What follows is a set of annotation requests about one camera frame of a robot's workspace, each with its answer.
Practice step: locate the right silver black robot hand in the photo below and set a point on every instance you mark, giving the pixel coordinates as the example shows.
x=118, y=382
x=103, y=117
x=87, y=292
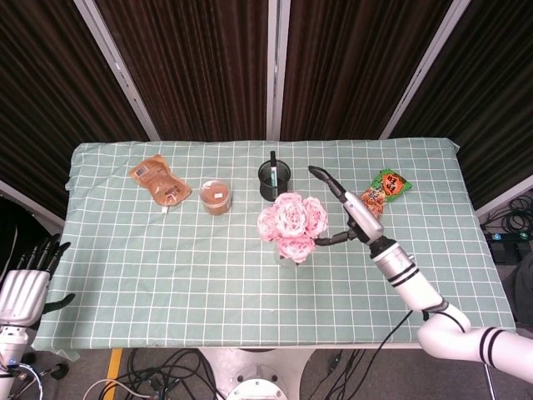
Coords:
x=364, y=216

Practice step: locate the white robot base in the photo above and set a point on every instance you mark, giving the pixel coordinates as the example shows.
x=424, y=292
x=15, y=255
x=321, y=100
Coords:
x=258, y=371

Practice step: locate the green orange snack bag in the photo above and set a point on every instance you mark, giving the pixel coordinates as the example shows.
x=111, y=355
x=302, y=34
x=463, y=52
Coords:
x=385, y=189

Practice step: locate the black caster wheel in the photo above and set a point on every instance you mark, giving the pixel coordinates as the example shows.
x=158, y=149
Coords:
x=60, y=371

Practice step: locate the pink artificial flower bouquet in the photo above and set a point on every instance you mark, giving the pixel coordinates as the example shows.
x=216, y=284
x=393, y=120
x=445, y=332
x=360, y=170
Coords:
x=291, y=218

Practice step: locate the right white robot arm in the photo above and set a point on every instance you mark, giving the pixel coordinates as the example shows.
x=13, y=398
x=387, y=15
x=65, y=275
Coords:
x=416, y=285

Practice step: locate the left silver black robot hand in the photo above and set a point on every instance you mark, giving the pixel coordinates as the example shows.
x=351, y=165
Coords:
x=21, y=293

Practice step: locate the black mesh pen holder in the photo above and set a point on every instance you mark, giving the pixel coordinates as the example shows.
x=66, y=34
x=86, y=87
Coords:
x=283, y=187

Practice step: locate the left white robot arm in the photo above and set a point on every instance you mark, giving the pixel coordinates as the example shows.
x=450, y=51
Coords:
x=10, y=346

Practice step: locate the green white checked tablecloth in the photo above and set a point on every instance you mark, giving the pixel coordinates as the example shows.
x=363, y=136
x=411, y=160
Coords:
x=166, y=271

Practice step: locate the black capped marker pen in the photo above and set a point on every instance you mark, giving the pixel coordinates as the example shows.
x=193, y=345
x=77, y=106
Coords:
x=273, y=160

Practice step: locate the brown spout pouch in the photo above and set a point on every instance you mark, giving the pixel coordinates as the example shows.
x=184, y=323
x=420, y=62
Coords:
x=160, y=183

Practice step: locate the clear jar of rubber bands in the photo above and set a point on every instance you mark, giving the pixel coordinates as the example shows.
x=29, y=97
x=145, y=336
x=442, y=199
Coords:
x=215, y=198

